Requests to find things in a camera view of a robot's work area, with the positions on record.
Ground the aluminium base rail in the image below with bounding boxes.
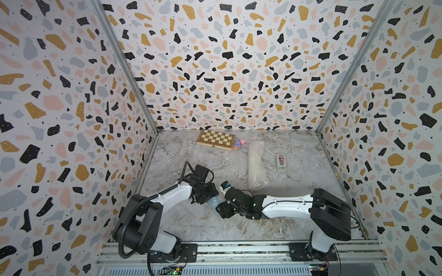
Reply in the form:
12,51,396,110
92,240,394,276

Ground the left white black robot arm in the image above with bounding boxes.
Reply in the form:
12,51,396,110
112,162,219,261

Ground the purple orange small toy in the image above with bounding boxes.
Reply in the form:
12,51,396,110
233,138,242,150

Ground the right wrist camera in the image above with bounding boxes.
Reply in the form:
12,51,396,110
220,181,231,196

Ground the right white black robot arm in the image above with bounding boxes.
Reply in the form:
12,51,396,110
215,184,353,262

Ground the clear tape dispenser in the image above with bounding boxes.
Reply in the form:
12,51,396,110
275,153,287,173

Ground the small blue ribbed vase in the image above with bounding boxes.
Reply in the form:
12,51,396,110
208,197,222,210

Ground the wooden chessboard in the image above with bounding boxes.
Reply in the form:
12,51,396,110
196,130,236,151

